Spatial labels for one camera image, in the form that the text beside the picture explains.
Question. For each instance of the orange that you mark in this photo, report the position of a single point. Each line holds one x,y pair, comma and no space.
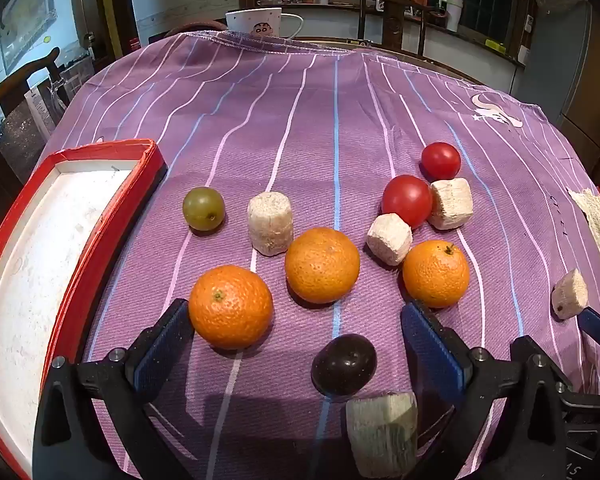
230,307
436,274
322,265

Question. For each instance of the red tray with white inside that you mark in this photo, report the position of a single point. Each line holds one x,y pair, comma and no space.
40,270

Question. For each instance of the red tomato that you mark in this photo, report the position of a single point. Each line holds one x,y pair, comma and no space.
406,201
441,160

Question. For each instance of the green grape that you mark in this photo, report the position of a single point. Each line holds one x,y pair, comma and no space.
203,208

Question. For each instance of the grey refrigerator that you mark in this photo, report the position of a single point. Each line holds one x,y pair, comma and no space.
570,70

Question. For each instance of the wooden chair back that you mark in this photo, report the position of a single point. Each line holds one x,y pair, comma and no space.
392,22

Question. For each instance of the purple striped cloth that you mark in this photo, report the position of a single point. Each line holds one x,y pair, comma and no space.
330,135

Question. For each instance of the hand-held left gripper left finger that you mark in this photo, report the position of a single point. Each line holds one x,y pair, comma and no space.
160,355

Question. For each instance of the white cartoon print mug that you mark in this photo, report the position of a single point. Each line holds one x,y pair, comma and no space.
260,22

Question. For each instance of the dark purple plum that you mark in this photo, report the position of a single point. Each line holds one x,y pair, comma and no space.
344,365

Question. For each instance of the peeled sugarcane piece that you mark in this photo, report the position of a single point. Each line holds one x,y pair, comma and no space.
382,435
450,203
270,223
570,294
389,238

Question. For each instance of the white tumbler with straw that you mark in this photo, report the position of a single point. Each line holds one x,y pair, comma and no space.
452,12

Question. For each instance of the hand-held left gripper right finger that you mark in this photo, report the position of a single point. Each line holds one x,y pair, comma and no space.
432,355

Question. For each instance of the yellow flat item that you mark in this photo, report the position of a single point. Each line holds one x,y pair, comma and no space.
495,45

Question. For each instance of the wooden chair with curved backrest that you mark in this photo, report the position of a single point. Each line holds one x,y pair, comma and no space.
17,80

